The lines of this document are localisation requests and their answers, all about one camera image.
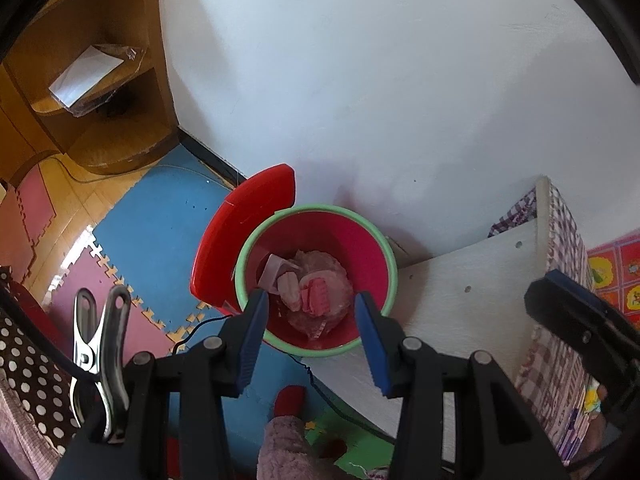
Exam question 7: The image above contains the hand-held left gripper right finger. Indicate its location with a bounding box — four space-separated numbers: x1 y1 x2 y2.
354 290 568 480

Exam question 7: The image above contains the red trash can lid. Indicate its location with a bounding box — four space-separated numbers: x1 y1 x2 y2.
191 164 296 306

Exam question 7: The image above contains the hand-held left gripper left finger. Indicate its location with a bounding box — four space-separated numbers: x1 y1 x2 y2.
52 288 272 480

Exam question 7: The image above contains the thin grey cable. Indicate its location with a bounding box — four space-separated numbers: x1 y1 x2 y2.
47 152 246 187

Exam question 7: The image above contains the fuzzy pink pant leg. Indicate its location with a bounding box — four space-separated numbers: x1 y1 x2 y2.
256 416 323 480

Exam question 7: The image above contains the clear plastic bag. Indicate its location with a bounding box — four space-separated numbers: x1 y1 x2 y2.
280 249 351 338

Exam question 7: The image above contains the white bed frame board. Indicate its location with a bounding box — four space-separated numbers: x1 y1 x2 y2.
302 176 566 461

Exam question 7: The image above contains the metal spring clip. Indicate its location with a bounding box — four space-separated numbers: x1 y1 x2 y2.
70 285 132 443

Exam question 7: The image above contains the foam puzzle floor mat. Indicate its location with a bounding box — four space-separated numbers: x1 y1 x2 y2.
0 147 401 480

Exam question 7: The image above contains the pink knit cloth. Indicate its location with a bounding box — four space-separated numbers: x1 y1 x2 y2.
0 375 61 480

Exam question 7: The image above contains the checkered heart print bedsheet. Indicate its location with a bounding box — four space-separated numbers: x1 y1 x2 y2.
487 182 601 466

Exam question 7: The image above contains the red floral printed cloth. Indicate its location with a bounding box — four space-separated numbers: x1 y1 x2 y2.
586 240 640 321

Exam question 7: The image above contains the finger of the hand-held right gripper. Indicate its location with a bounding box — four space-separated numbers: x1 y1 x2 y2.
524 269 640 421

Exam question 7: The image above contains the red slipper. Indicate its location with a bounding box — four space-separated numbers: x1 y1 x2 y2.
272 385 307 418

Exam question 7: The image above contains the brown polka dot cloth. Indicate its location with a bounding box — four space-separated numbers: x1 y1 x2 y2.
0 266 83 443

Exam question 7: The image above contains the red trash can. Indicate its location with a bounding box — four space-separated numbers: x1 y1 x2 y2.
235 204 399 358

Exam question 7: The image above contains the wooden cabinet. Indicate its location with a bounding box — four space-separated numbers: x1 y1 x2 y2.
0 0 179 177

